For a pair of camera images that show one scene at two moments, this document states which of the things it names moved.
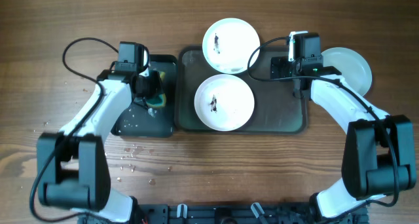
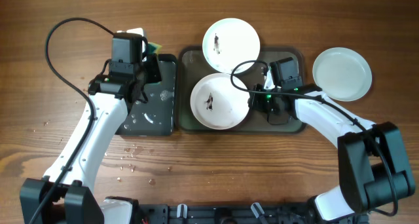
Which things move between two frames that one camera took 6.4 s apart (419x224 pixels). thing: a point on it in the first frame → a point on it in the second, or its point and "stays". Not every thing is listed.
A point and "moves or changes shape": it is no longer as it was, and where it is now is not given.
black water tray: x=139 y=120 stays
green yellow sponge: x=160 y=101 → x=153 y=48
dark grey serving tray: x=276 y=109 stays
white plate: x=228 y=44 stays
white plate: x=224 y=102 moves or changes shape
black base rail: x=226 y=213 stays
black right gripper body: x=280 y=67 → x=262 y=103
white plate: x=355 y=71 stays
